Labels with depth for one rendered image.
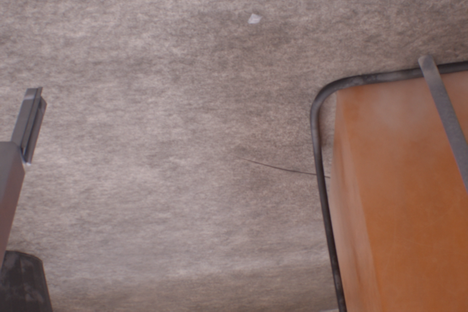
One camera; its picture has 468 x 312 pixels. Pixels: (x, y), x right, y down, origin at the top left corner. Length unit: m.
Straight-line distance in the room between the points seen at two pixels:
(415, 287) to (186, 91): 0.41
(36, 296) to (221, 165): 0.58
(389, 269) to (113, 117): 0.45
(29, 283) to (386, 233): 0.90
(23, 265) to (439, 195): 0.97
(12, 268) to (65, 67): 0.78
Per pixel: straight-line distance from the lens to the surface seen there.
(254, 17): 0.93
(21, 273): 1.69
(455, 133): 1.02
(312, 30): 0.98
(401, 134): 1.10
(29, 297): 1.68
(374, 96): 1.13
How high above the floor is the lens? 0.51
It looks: 24 degrees down
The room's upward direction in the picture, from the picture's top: 172 degrees clockwise
